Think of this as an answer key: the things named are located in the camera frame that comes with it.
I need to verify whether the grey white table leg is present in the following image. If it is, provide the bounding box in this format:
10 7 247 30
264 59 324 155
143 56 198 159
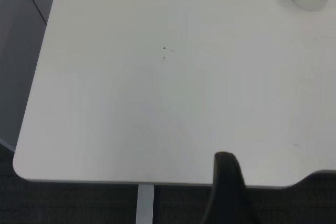
135 184 155 224

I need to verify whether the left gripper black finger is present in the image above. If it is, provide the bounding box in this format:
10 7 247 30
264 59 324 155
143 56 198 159
201 151 261 224

